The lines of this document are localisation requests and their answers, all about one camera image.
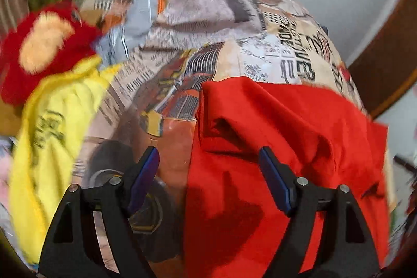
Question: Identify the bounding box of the wooden door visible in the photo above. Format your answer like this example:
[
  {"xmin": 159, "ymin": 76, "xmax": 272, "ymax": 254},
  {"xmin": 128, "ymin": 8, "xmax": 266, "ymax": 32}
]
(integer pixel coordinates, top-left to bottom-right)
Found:
[{"xmin": 348, "ymin": 0, "xmax": 416, "ymax": 118}]

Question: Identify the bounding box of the newspaper print bed cover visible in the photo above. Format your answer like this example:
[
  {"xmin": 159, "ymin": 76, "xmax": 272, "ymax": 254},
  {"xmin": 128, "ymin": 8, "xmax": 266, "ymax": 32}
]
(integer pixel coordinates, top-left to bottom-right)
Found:
[{"xmin": 73, "ymin": 0, "xmax": 397, "ymax": 278}]

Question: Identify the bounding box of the grey patterned folded quilt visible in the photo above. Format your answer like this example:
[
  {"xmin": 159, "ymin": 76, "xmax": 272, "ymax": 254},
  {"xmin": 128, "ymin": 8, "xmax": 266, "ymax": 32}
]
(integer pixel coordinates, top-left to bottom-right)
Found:
[{"xmin": 93, "ymin": 0, "xmax": 158, "ymax": 69}]

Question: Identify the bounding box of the red plush toy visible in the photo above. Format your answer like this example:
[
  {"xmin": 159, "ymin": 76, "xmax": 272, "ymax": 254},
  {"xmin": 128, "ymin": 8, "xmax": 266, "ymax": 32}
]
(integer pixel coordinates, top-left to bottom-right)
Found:
[{"xmin": 1, "ymin": 0, "xmax": 101, "ymax": 106}]

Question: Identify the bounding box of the striped pink curtain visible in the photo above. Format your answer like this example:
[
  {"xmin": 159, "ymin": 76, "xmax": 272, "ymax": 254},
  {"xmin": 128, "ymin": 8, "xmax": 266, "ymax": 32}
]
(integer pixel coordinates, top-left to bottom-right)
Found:
[{"xmin": 0, "ymin": 0, "xmax": 29, "ymax": 37}]

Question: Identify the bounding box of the cardboard box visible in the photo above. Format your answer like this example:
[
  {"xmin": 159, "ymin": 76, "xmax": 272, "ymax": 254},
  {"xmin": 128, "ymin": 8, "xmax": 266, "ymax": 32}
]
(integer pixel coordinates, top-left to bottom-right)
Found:
[{"xmin": 79, "ymin": 0, "xmax": 132, "ymax": 33}]

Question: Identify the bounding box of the red zip jacket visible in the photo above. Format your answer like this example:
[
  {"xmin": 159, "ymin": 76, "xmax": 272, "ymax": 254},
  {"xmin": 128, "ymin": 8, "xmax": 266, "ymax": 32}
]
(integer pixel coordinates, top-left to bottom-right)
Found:
[{"xmin": 183, "ymin": 77, "xmax": 389, "ymax": 277}]

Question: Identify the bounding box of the yellow printed garment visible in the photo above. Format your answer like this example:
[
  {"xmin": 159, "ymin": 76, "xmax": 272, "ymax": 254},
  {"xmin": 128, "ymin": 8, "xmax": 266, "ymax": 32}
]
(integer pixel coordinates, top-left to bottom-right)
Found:
[{"xmin": 9, "ymin": 57, "xmax": 120, "ymax": 265}]

